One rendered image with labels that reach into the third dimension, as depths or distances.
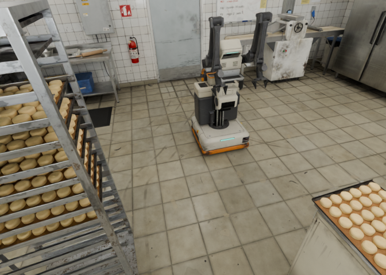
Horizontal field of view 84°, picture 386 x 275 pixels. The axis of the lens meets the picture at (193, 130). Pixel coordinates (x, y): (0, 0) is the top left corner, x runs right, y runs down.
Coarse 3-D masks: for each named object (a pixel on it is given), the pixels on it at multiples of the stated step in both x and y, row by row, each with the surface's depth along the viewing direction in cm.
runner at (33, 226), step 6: (102, 204) 96; (78, 210) 91; (84, 210) 92; (90, 210) 94; (60, 216) 90; (66, 216) 91; (72, 216) 92; (42, 222) 88; (48, 222) 89; (54, 222) 90; (18, 228) 85; (24, 228) 86; (30, 228) 87; (0, 234) 84; (6, 234) 85; (12, 234) 86
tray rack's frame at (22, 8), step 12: (36, 0) 79; (24, 12) 58; (36, 12) 69; (120, 240) 174; (132, 240) 173; (84, 252) 167; (132, 252) 165; (48, 264) 161; (60, 264) 160; (84, 264) 159; (108, 264) 159; (132, 264) 158
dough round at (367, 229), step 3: (363, 225) 95; (366, 225) 95; (369, 225) 95; (360, 228) 96; (363, 228) 94; (366, 228) 94; (369, 228) 94; (372, 228) 94; (363, 231) 94; (366, 231) 93; (369, 231) 93; (372, 231) 93; (366, 234) 93; (369, 234) 92; (372, 234) 92
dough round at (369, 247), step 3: (363, 243) 89; (366, 243) 89; (369, 243) 89; (372, 243) 89; (363, 246) 88; (366, 246) 88; (369, 246) 88; (372, 246) 88; (375, 246) 88; (363, 249) 88; (366, 249) 87; (369, 249) 87; (372, 249) 87; (375, 249) 87; (366, 252) 87; (369, 252) 86; (372, 252) 86; (375, 252) 86
